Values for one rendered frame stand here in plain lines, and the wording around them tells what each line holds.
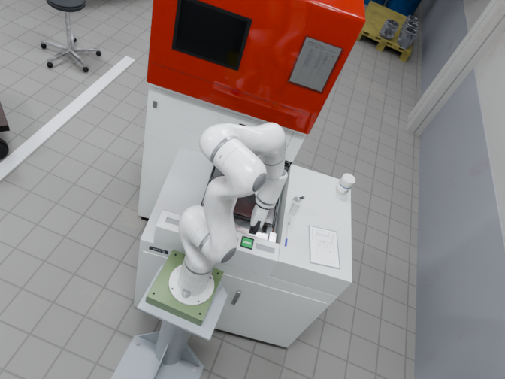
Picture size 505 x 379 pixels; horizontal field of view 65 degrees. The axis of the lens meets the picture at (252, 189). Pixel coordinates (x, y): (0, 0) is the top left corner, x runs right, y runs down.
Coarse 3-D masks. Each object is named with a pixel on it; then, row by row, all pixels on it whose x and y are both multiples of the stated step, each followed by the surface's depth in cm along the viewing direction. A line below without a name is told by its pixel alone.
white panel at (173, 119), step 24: (168, 96) 195; (168, 120) 206; (192, 120) 204; (216, 120) 201; (240, 120) 199; (264, 120) 197; (168, 144) 219; (192, 144) 216; (288, 144) 206; (288, 168) 219
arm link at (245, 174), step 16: (224, 144) 107; (240, 144) 108; (224, 160) 106; (240, 160) 105; (256, 160) 106; (224, 176) 120; (240, 176) 104; (256, 176) 105; (208, 192) 119; (224, 192) 112; (240, 192) 107; (208, 208) 122; (224, 208) 120; (208, 224) 126; (224, 224) 126; (208, 240) 132; (224, 240) 130; (208, 256) 134; (224, 256) 133
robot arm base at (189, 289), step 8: (184, 264) 150; (176, 272) 165; (184, 272) 151; (176, 280) 163; (184, 280) 154; (192, 280) 151; (200, 280) 152; (208, 280) 167; (176, 288) 161; (184, 288) 157; (192, 288) 156; (200, 288) 157; (208, 288) 165; (176, 296) 159; (184, 296) 158; (192, 296) 160; (200, 296) 161; (208, 296) 162; (184, 304) 158; (192, 304) 158
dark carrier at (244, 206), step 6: (216, 168) 207; (216, 174) 204; (222, 174) 205; (240, 198) 199; (246, 198) 200; (252, 198) 201; (240, 204) 196; (246, 204) 197; (252, 204) 198; (234, 210) 193; (240, 210) 194; (246, 210) 195; (252, 210) 196; (270, 210) 199; (246, 216) 192; (270, 216) 196; (270, 222) 194
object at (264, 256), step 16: (160, 224) 169; (176, 224) 172; (160, 240) 176; (176, 240) 174; (240, 240) 175; (256, 240) 178; (240, 256) 175; (256, 256) 173; (272, 256) 174; (256, 272) 183
